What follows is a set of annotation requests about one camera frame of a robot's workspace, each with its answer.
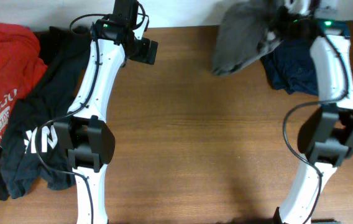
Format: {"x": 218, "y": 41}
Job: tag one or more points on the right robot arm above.
{"x": 325, "y": 140}

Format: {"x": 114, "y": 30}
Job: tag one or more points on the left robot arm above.
{"x": 83, "y": 133}

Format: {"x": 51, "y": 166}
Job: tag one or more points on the black printed t-shirt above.
{"x": 29, "y": 148}

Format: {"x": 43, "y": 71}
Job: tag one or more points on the grey shorts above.
{"x": 244, "y": 36}

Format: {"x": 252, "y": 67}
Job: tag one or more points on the red t-shirt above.
{"x": 21, "y": 68}

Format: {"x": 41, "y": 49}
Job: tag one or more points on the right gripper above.
{"x": 278, "y": 25}

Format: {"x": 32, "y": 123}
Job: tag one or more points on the navy blue folded garment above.
{"x": 290, "y": 67}

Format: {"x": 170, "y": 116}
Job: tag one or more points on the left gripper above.
{"x": 142, "y": 55}

